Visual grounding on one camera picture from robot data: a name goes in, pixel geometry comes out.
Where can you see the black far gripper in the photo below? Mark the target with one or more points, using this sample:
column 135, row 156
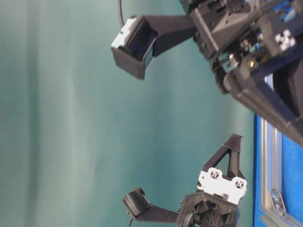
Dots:
column 215, row 203

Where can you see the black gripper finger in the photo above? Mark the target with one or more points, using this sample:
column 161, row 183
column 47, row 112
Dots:
column 263, row 101

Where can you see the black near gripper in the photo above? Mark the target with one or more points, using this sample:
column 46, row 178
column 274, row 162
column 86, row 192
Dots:
column 229, row 30

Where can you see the blue backdrop panel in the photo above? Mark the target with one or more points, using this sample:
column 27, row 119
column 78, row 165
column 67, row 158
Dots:
column 292, row 176

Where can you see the silver aluminium frame rail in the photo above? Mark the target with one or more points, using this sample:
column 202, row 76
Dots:
column 274, row 211

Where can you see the black far wrist camera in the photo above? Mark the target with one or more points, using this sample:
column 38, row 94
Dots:
column 140, row 209

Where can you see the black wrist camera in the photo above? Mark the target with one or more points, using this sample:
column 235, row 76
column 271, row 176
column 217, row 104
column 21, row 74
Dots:
column 140, row 209
column 144, row 37

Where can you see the black near wrist camera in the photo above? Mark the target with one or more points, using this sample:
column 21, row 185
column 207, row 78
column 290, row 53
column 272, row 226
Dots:
column 144, row 37

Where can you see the black near camera cable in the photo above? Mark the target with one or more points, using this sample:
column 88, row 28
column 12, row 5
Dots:
column 120, row 13

